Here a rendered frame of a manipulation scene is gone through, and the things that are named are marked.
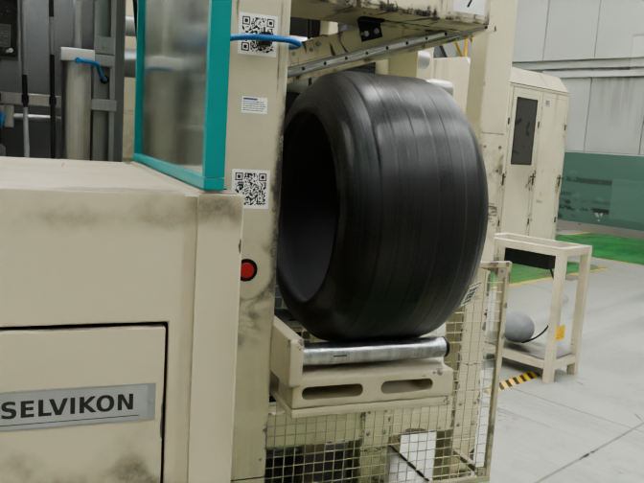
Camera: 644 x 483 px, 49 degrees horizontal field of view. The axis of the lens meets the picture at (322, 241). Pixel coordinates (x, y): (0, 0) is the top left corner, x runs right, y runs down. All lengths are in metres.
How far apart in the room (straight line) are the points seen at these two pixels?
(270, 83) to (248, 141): 0.12
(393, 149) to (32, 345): 0.81
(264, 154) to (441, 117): 0.35
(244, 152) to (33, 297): 0.79
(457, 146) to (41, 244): 0.90
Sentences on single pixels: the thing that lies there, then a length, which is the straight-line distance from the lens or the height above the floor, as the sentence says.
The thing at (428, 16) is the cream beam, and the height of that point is 1.64.
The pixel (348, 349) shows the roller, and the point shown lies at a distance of 1.44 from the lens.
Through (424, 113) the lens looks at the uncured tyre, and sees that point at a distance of 1.38.
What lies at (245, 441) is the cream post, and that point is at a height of 0.70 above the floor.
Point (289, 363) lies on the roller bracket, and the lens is 1.36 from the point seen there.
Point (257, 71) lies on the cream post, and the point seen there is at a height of 1.44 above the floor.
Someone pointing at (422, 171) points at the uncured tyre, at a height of 1.28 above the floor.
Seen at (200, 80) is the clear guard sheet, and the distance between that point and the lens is 0.72.
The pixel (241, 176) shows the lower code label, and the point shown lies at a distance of 1.37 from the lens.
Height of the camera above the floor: 1.32
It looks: 8 degrees down
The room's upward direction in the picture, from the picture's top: 4 degrees clockwise
